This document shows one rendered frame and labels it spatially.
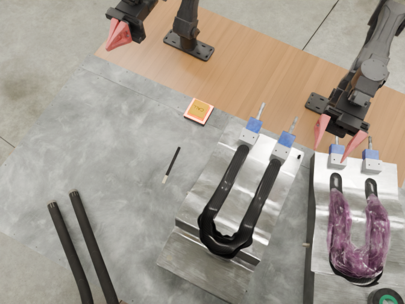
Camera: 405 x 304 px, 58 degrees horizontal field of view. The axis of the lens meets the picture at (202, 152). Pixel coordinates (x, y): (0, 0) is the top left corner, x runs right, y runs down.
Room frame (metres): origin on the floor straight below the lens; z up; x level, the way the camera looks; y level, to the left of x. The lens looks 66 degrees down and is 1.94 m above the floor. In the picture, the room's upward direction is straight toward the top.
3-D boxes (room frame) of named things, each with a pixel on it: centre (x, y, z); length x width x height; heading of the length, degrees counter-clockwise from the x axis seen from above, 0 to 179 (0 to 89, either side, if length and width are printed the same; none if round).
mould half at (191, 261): (0.30, -0.09, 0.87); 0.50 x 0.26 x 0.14; 154
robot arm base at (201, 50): (0.96, 0.06, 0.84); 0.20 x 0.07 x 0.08; 61
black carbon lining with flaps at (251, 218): (0.31, -0.11, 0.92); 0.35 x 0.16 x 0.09; 154
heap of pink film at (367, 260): (0.22, -0.45, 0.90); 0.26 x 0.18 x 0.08; 171
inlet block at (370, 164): (0.48, -0.54, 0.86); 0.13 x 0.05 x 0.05; 171
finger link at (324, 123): (0.37, -0.29, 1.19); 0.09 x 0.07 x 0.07; 151
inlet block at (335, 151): (0.49, -0.44, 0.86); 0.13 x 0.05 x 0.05; 171
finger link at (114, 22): (0.65, 0.21, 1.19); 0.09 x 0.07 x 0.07; 151
